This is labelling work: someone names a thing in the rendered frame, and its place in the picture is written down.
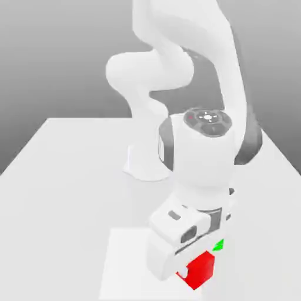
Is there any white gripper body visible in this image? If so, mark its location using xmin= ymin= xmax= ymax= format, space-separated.
xmin=146 ymin=231 xmax=226 ymax=282

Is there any small red cube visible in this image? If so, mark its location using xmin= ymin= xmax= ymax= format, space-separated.
xmin=175 ymin=250 xmax=216 ymax=291

